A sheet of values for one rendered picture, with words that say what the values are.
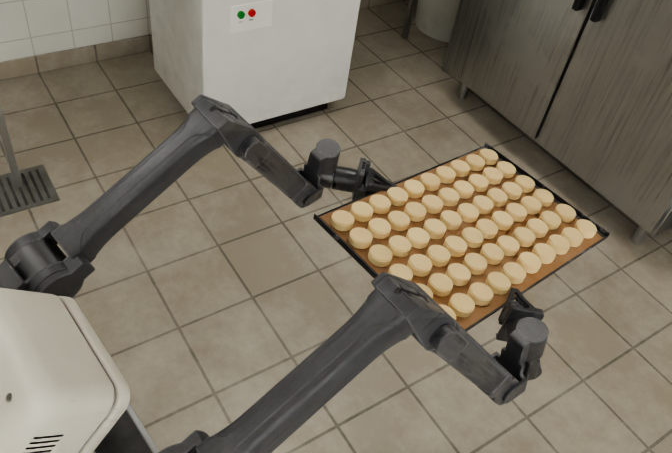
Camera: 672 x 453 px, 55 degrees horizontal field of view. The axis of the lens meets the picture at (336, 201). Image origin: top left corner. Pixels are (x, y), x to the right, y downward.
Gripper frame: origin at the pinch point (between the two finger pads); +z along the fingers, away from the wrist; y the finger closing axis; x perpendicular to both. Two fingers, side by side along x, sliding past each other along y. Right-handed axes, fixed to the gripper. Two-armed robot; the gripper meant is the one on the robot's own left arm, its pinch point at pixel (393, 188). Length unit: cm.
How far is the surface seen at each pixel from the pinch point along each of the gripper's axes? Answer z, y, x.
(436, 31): 41, 83, -265
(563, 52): 79, 26, -148
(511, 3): 57, 20, -175
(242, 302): -37, 99, -37
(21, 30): -172, 76, -160
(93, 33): -145, 83, -181
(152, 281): -72, 100, -41
